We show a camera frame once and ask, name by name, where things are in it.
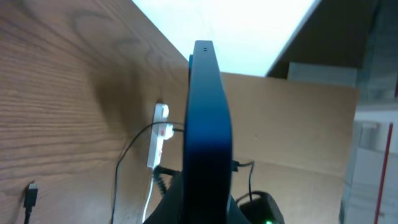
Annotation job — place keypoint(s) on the white power strip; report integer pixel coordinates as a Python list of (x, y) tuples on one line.
[(157, 133)]

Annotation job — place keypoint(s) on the blue Galaxy smartphone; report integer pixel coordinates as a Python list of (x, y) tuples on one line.
[(207, 141)]

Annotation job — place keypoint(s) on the brown cardboard panel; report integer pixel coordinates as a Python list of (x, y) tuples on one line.
[(299, 137)]

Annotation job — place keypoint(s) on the white USB wall charger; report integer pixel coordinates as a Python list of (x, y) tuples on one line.
[(166, 131)]

